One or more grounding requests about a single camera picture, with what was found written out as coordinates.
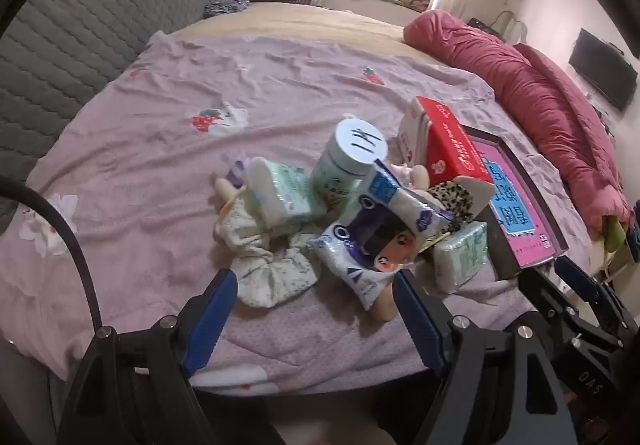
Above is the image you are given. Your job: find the leopard print scrunchie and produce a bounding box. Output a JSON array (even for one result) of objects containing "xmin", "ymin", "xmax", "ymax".
[{"xmin": 427, "ymin": 180, "xmax": 476, "ymax": 231}]

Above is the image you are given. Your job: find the pink book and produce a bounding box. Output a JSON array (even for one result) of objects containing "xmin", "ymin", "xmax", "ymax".
[{"xmin": 472, "ymin": 140, "xmax": 557, "ymax": 266}]

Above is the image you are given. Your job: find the red tissue pack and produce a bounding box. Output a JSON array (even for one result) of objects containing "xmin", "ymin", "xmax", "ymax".
[{"xmin": 397, "ymin": 96, "xmax": 497, "ymax": 220}]

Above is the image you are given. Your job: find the purple printed blanket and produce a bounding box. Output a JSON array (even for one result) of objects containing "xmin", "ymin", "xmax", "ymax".
[{"xmin": 0, "ymin": 30, "xmax": 586, "ymax": 396}]

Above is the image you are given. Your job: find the black wall television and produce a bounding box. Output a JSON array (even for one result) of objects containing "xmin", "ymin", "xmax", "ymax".
[{"xmin": 568, "ymin": 28, "xmax": 638, "ymax": 112}]

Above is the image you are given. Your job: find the white can with lid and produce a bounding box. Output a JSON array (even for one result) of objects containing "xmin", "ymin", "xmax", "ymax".
[{"xmin": 309, "ymin": 117, "xmax": 388, "ymax": 208}]

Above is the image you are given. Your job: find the black cable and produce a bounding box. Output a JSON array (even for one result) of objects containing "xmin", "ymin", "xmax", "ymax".
[{"xmin": 0, "ymin": 175, "xmax": 103, "ymax": 331}]

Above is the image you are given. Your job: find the blue patterned cloth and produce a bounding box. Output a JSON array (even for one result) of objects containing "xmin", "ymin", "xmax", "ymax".
[{"xmin": 204, "ymin": 0, "xmax": 251, "ymax": 18}]

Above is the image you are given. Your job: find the green cloth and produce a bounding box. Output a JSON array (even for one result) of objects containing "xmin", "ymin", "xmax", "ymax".
[{"xmin": 602, "ymin": 215, "xmax": 626, "ymax": 251}]

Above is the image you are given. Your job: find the small green tissue pack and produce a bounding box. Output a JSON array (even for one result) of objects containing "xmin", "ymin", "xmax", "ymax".
[
  {"xmin": 432, "ymin": 221, "xmax": 488, "ymax": 295},
  {"xmin": 245, "ymin": 157, "xmax": 328, "ymax": 220}
]

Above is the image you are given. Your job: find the purple cartoon tissue pack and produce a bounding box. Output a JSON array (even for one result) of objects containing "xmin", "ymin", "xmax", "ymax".
[{"xmin": 309, "ymin": 160, "xmax": 458, "ymax": 311}]

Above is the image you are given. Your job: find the beige bed sheet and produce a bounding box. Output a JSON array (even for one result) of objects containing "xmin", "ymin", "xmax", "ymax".
[{"xmin": 167, "ymin": 0, "xmax": 493, "ymax": 86}]

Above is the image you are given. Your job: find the grey metal rack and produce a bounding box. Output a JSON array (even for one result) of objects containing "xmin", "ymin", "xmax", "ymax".
[{"xmin": 495, "ymin": 10, "xmax": 528, "ymax": 43}]

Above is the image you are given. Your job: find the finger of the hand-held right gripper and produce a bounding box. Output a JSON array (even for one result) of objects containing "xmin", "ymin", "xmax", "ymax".
[
  {"xmin": 517, "ymin": 267, "xmax": 626, "ymax": 354},
  {"xmin": 554, "ymin": 255, "xmax": 640, "ymax": 332}
]

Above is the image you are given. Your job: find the white floral scrunchie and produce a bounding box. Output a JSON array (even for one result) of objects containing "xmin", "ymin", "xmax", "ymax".
[{"xmin": 230, "ymin": 232, "xmax": 325, "ymax": 308}]

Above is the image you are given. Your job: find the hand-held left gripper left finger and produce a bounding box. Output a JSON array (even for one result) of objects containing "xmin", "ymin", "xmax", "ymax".
[{"xmin": 56, "ymin": 269, "xmax": 239, "ymax": 445}]

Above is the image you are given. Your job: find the dark blue clothes pile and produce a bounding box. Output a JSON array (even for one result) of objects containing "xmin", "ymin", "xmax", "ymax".
[{"xmin": 625, "ymin": 205, "xmax": 640, "ymax": 256}]

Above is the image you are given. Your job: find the grey quilted headboard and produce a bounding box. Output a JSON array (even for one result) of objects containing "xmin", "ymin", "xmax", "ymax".
[{"xmin": 0, "ymin": 0, "xmax": 228, "ymax": 233}]

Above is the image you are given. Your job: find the small doll with purple hair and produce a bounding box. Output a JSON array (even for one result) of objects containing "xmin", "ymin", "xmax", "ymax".
[{"xmin": 215, "ymin": 152, "xmax": 281, "ymax": 256}]

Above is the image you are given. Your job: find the pink quilt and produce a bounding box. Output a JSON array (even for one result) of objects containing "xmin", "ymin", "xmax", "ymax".
[{"xmin": 402, "ymin": 10, "xmax": 633, "ymax": 233}]

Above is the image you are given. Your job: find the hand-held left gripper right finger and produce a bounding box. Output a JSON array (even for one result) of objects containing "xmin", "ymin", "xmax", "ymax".
[{"xmin": 391, "ymin": 270, "xmax": 581, "ymax": 445}]

